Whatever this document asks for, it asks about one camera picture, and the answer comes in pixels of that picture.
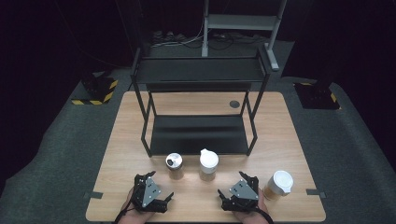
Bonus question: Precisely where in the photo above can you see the wide jar with white lid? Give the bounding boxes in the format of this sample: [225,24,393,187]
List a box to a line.
[262,170,294,202]

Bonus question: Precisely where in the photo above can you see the grey metal stand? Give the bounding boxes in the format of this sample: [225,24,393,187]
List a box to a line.
[201,0,288,72]

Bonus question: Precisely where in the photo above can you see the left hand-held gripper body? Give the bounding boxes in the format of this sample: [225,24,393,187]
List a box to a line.
[131,173,168,215]

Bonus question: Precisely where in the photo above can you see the person's right hand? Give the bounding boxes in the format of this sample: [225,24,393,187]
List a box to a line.
[232,189,269,224]

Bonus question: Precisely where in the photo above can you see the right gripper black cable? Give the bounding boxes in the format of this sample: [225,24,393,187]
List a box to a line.
[253,207,276,224]

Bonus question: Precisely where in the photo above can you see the black floor cables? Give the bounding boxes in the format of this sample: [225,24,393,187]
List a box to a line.
[183,31,269,51]

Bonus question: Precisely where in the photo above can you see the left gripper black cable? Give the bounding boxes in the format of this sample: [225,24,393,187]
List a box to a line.
[112,199,138,224]

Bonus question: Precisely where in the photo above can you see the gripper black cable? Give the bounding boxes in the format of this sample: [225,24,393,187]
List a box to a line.
[253,207,276,224]
[112,199,138,224]

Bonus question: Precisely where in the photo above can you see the white cable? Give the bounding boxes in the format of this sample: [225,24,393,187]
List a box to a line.
[151,17,207,49]

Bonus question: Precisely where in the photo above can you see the person's left hand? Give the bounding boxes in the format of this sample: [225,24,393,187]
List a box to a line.
[119,188,156,224]

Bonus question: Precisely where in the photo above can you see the black metal two-tier shelf rack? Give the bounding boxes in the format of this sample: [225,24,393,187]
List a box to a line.
[130,43,273,158]

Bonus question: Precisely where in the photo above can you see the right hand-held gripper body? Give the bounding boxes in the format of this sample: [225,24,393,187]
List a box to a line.
[219,175,261,215]

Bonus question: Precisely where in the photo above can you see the spice jar with white lid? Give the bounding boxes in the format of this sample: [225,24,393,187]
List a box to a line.
[199,148,219,182]

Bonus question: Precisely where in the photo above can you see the black power strip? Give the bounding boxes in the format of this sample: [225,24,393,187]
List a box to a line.
[151,30,189,45]

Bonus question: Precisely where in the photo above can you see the yellow-black striped stand base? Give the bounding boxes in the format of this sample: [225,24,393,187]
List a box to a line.
[71,74,120,106]
[293,81,341,110]

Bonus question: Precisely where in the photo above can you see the grey tape strip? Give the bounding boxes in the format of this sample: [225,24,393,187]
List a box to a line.
[83,190,104,200]
[305,188,327,199]

